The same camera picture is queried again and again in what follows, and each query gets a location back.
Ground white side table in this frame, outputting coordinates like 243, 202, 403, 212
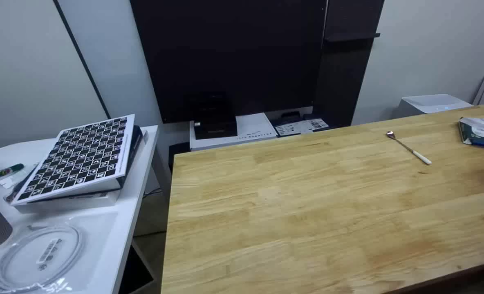
0, 125, 159, 294

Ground small black box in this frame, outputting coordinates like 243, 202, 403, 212
194, 99, 238, 138

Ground large black monitor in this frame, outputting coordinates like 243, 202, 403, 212
130, 0, 328, 122

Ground green marker pen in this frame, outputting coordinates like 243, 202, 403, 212
0, 163, 25, 178

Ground black white patterned board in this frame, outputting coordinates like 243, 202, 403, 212
10, 112, 138, 207

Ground white keyboard device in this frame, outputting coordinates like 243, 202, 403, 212
277, 117, 329, 137

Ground white handled metal spoon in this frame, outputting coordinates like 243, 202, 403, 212
387, 130, 432, 165

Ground white storage bin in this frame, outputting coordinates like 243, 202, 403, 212
393, 93, 470, 117

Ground white box under monitor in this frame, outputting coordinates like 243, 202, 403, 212
190, 112, 277, 150

